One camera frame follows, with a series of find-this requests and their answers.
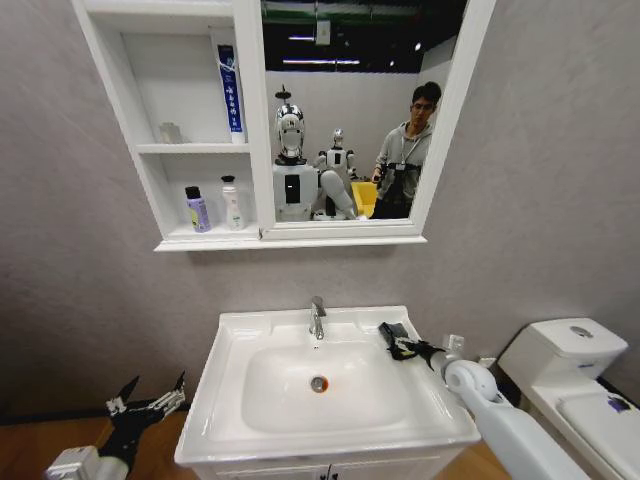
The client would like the purple bottle black cap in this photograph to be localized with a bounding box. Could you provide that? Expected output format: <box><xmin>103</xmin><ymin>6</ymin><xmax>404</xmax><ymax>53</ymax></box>
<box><xmin>183</xmin><ymin>185</ymin><xmax>214</xmax><ymax>235</ymax></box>

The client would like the white ceramic washbasin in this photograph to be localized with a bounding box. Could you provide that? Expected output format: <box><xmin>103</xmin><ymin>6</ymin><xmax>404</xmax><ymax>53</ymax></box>
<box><xmin>173</xmin><ymin>304</ymin><xmax>482</xmax><ymax>469</ymax></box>

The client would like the white vanity cabinet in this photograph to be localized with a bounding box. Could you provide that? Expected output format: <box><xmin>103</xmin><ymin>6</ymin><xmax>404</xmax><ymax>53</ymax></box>
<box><xmin>189</xmin><ymin>446</ymin><xmax>467</xmax><ymax>480</ymax></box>

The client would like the chrome faucet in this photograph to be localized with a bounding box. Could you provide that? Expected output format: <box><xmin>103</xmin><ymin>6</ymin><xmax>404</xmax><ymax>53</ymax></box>
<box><xmin>308</xmin><ymin>295</ymin><xmax>328</xmax><ymax>342</ymax></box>

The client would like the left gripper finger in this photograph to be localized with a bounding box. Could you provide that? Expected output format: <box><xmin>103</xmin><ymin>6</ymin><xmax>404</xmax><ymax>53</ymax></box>
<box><xmin>130</xmin><ymin>370</ymin><xmax>188</xmax><ymax>417</ymax></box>
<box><xmin>105</xmin><ymin>375</ymin><xmax>142</xmax><ymax>416</ymax></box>

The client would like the cabinet mirror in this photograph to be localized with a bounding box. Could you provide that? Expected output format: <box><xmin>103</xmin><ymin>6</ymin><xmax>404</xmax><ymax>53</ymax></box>
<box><xmin>260</xmin><ymin>0</ymin><xmax>469</xmax><ymax>222</ymax></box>

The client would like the dark grey towel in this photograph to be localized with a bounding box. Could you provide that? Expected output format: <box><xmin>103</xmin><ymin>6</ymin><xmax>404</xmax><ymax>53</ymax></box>
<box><xmin>377</xmin><ymin>321</ymin><xmax>413</xmax><ymax>351</ymax></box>

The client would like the white shampoo bottle black cap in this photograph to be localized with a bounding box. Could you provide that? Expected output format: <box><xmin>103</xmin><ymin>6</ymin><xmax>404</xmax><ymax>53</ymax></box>
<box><xmin>219</xmin><ymin>174</ymin><xmax>248</xmax><ymax>232</ymax></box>

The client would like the blue white facial cleanser tube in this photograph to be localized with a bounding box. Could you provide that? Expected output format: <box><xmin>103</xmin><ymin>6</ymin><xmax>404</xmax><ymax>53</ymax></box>
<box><xmin>215</xmin><ymin>43</ymin><xmax>248</xmax><ymax>147</ymax></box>

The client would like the white toilet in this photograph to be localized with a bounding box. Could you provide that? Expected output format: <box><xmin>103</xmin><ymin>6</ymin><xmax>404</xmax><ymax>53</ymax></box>
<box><xmin>496</xmin><ymin>317</ymin><xmax>640</xmax><ymax>480</ymax></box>

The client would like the white wall cabinet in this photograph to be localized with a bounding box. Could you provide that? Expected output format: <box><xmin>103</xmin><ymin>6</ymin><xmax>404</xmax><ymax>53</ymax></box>
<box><xmin>69</xmin><ymin>0</ymin><xmax>499</xmax><ymax>253</ymax></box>

